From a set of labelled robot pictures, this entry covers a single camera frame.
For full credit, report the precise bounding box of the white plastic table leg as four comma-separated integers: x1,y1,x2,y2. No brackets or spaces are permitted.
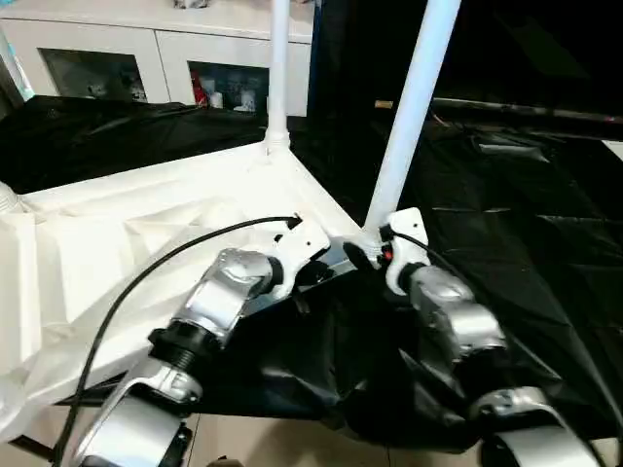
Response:
0,181,24,216
264,0,293,151
361,0,464,245

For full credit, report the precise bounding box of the white plastic table top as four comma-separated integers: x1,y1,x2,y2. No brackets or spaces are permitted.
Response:
0,139,386,430

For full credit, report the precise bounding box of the black plastic mat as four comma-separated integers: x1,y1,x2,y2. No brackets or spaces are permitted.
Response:
0,91,623,453

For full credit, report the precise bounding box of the white cabinet with open compartments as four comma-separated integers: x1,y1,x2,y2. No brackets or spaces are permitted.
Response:
0,0,316,119

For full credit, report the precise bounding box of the black stand rod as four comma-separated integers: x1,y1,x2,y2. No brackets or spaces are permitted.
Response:
13,431,55,462

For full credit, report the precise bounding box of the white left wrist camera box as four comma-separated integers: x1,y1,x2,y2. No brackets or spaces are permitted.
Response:
271,220,333,302

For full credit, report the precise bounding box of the black right camera cable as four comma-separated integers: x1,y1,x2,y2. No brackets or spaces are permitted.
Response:
390,231,605,467

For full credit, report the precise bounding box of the black camera cable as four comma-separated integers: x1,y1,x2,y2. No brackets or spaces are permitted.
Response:
390,231,605,467
50,214,305,467

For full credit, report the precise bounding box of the black left camera cable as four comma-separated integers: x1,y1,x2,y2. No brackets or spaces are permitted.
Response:
50,214,305,467

